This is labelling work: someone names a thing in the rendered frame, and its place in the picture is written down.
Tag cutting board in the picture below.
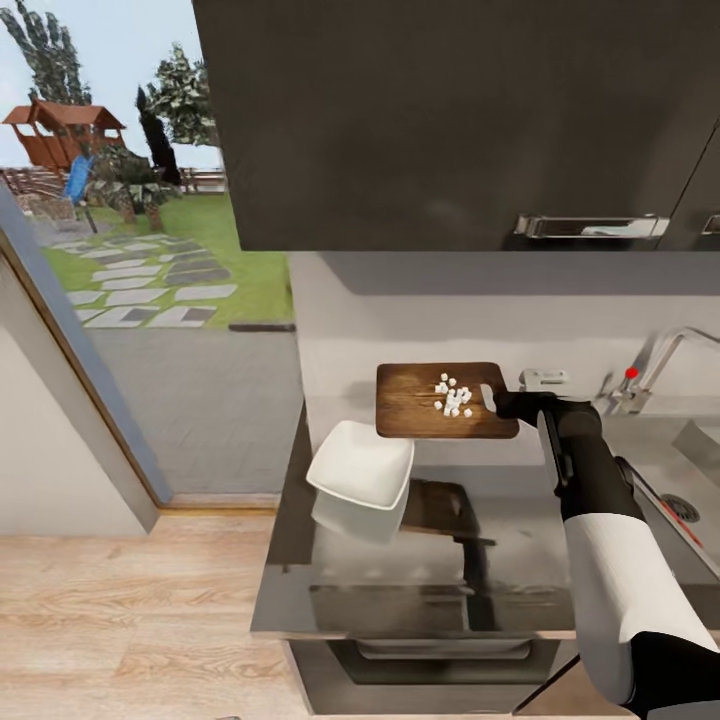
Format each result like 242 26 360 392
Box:
375 361 520 439

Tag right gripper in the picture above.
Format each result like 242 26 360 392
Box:
494 391 555 423

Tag bowl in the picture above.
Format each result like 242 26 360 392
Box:
306 422 416 512

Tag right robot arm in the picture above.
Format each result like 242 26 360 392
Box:
494 369 720 720

